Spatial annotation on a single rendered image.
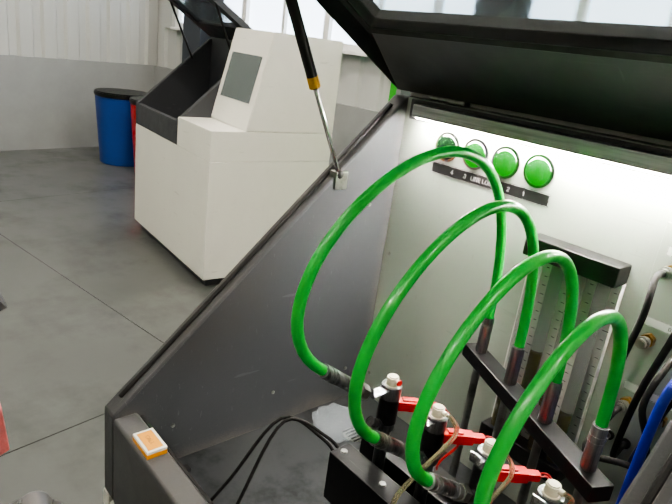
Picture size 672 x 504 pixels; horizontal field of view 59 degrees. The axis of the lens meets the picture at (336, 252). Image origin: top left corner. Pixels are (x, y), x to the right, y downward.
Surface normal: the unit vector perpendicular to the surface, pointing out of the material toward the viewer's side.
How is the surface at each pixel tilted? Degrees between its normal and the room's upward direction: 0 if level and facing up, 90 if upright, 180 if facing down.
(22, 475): 0
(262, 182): 90
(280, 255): 90
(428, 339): 90
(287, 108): 90
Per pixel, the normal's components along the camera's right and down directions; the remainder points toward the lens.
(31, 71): 0.76, 0.30
